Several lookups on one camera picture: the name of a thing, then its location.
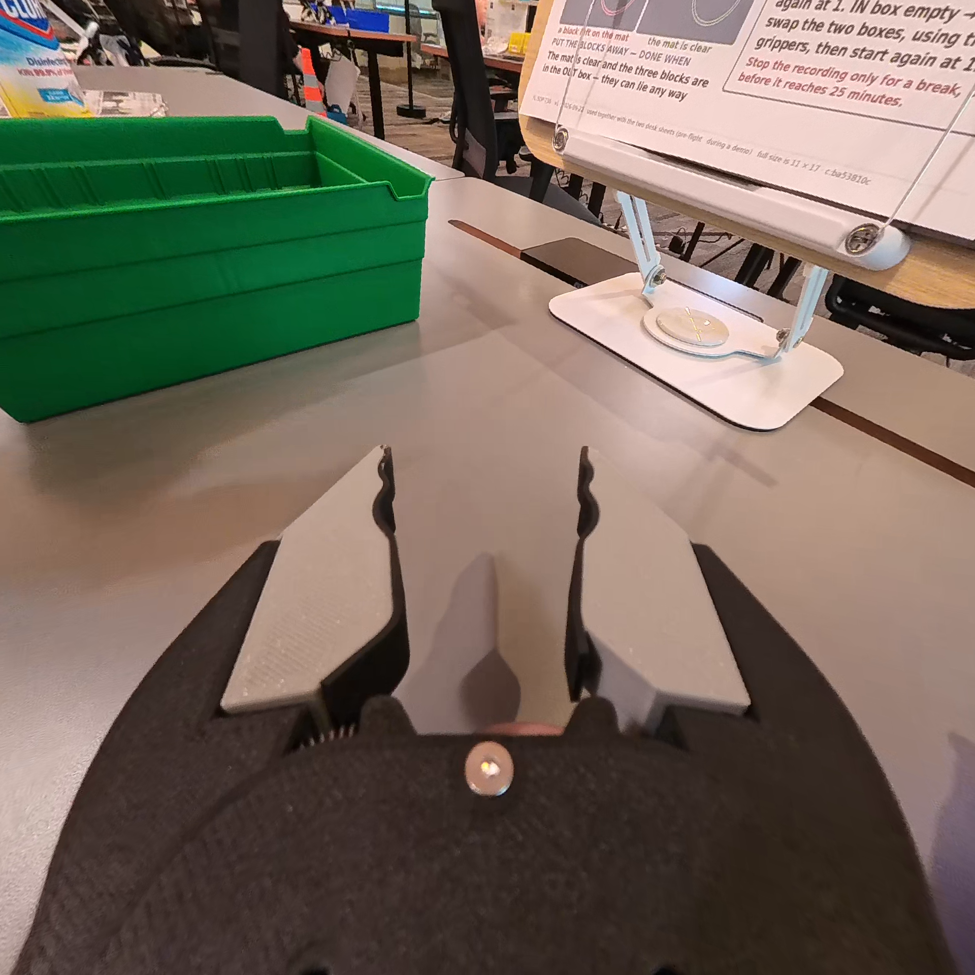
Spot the disinfectant wipes canister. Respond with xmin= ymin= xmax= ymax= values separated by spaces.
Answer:
xmin=0 ymin=0 xmax=94 ymax=119

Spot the wooden background table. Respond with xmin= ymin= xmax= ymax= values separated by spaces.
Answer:
xmin=289 ymin=19 xmax=421 ymax=142

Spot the white document stand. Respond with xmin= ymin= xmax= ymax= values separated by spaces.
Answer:
xmin=548 ymin=125 xmax=911 ymax=434

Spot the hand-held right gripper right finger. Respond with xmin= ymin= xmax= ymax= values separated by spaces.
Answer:
xmin=565 ymin=445 xmax=753 ymax=736

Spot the green plastic bin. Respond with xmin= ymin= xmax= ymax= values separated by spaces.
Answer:
xmin=0 ymin=116 xmax=435 ymax=424

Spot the orange traffic cone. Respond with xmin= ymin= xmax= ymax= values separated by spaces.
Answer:
xmin=297 ymin=47 xmax=330 ymax=117

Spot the wooden backing board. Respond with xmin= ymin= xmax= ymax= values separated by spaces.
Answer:
xmin=518 ymin=0 xmax=975 ymax=309

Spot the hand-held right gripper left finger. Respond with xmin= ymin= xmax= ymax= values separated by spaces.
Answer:
xmin=219 ymin=444 xmax=412 ymax=717

